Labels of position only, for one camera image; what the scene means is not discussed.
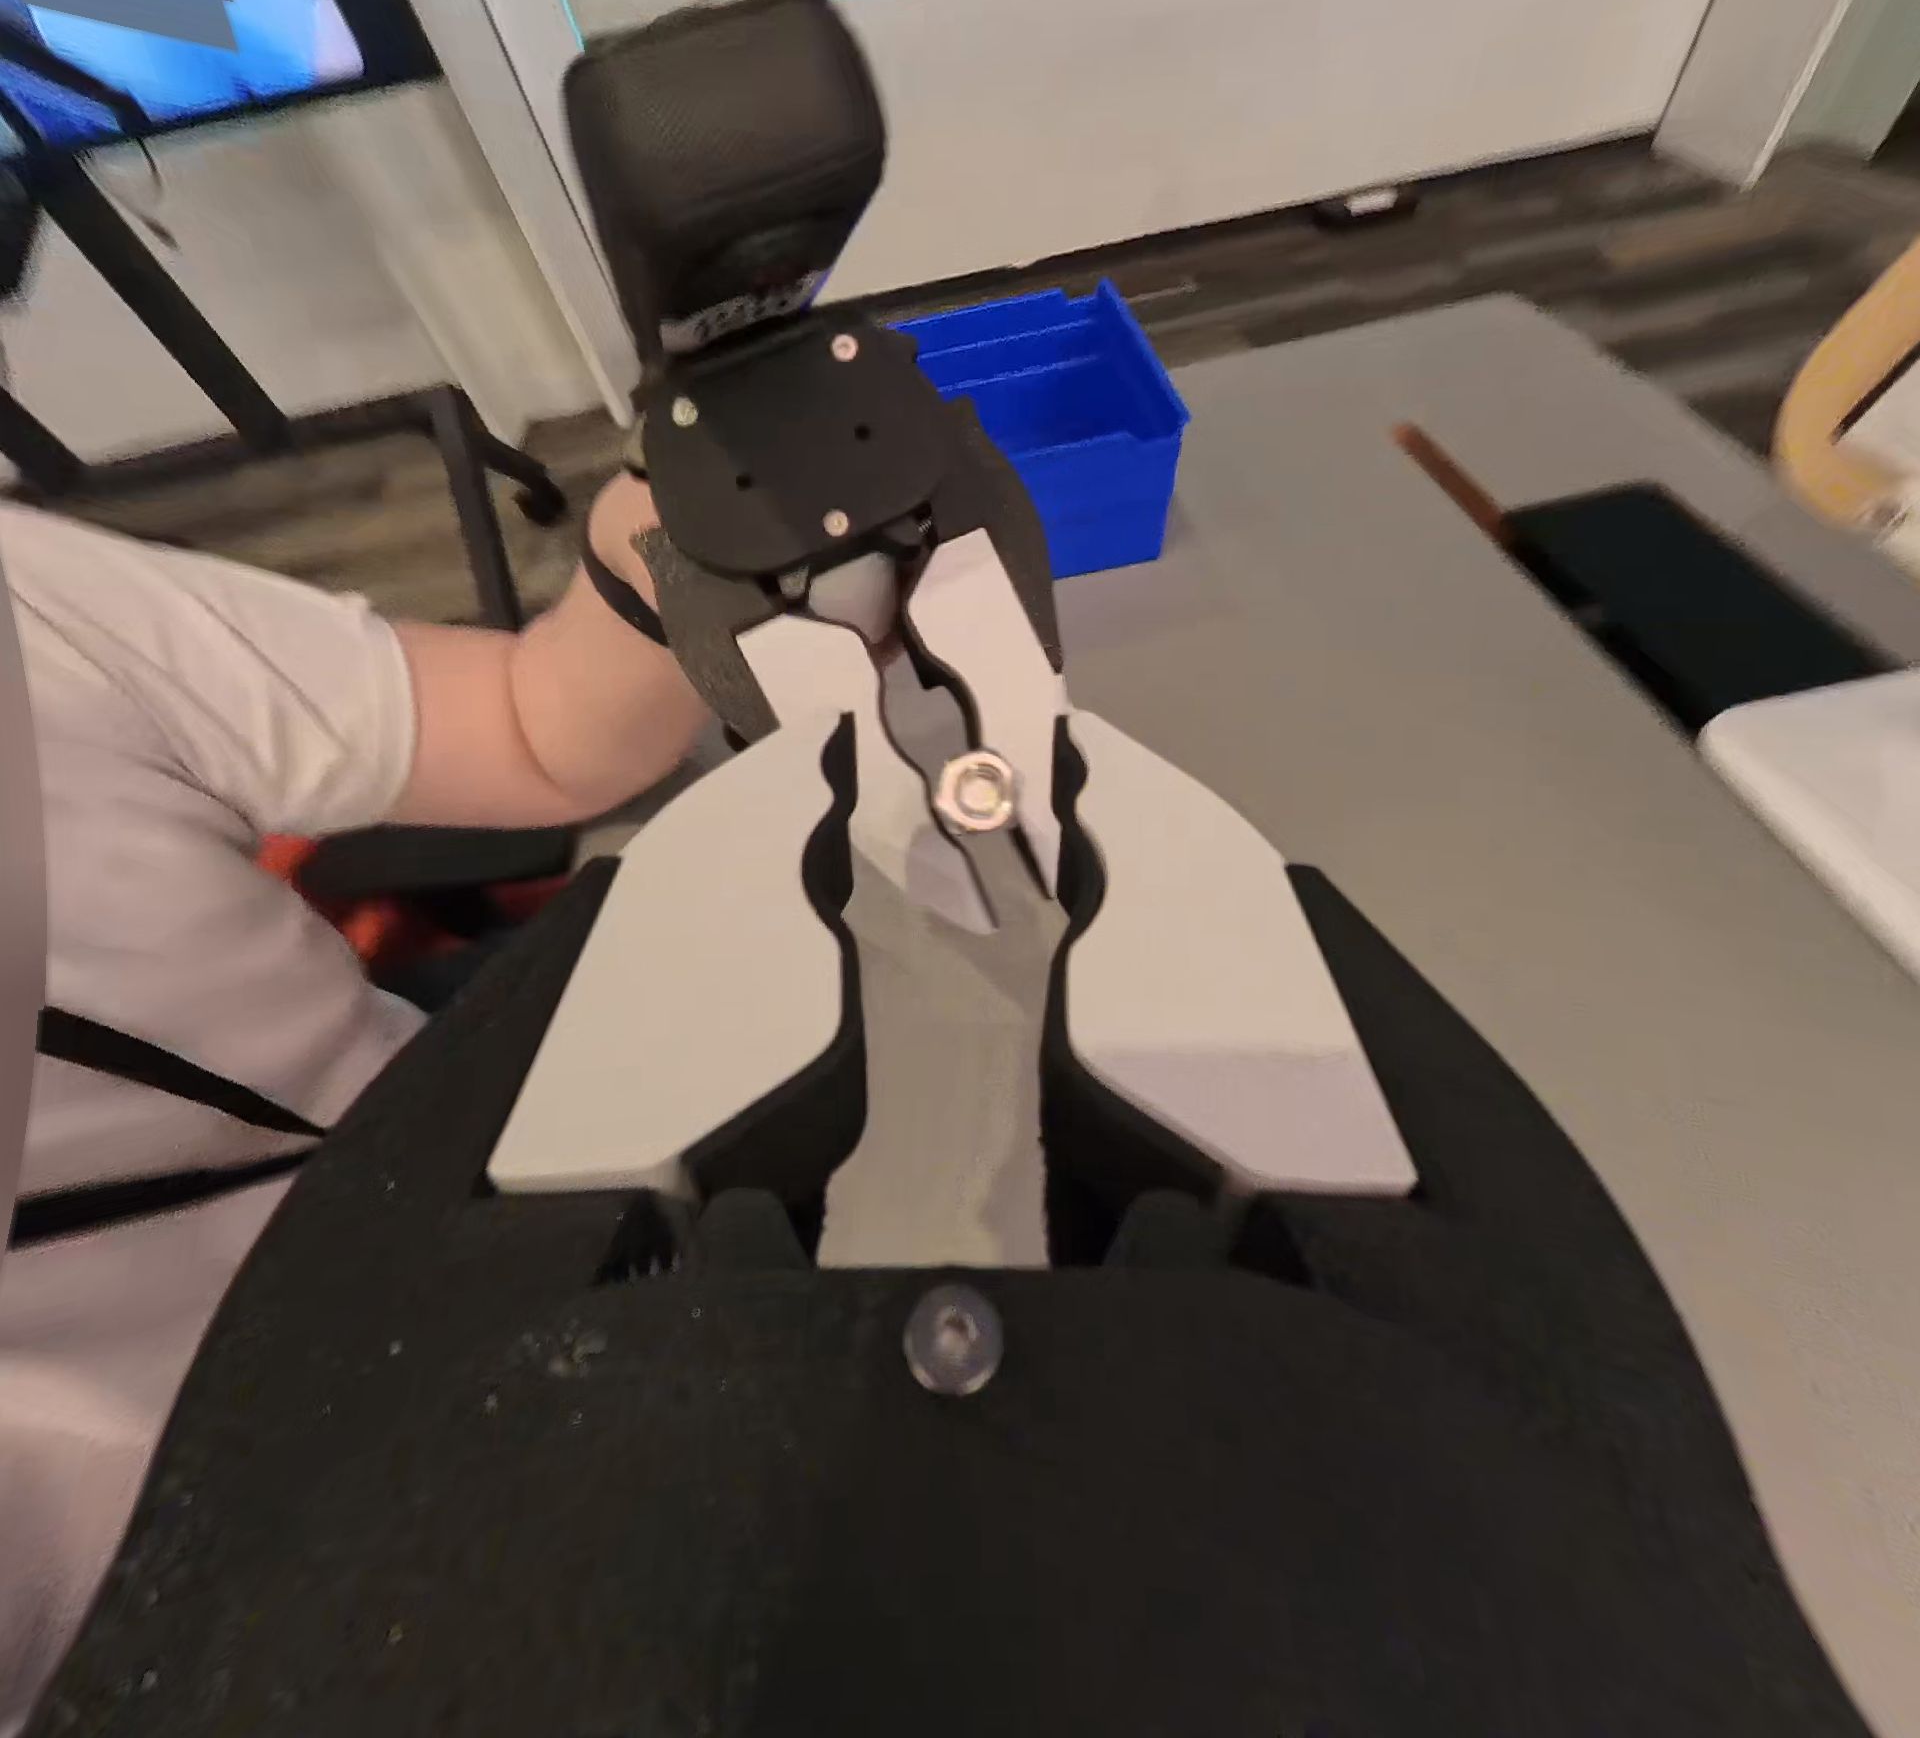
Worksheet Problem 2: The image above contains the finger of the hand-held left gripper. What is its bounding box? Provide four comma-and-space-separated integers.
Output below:
733, 610, 1001, 934
899, 521, 1073, 903

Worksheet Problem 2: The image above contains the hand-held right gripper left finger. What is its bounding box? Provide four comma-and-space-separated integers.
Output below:
486, 711, 871, 1267

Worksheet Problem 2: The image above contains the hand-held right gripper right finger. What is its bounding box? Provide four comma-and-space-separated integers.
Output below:
1041, 709, 1419, 1267

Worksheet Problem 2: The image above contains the blue plastic bin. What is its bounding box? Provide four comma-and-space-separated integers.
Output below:
884, 278, 1193, 577

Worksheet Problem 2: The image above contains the person's left forearm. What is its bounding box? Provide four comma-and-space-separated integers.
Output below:
506, 573, 714, 827

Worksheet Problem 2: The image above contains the person's left hand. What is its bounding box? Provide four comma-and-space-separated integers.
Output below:
584, 473, 679, 637

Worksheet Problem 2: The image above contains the black chair armrest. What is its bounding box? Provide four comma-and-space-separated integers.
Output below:
292, 826, 580, 900

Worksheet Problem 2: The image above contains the orange cloth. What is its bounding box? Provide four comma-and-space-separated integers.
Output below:
253, 833, 571, 959

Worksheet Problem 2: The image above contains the black rolling stand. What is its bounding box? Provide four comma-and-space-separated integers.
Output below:
0, 131, 571, 637

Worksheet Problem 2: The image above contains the white stand base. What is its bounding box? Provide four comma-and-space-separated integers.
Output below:
1697, 671, 1920, 981

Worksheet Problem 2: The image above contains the black chest strap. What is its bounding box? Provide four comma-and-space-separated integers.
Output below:
5, 1009, 324, 1246

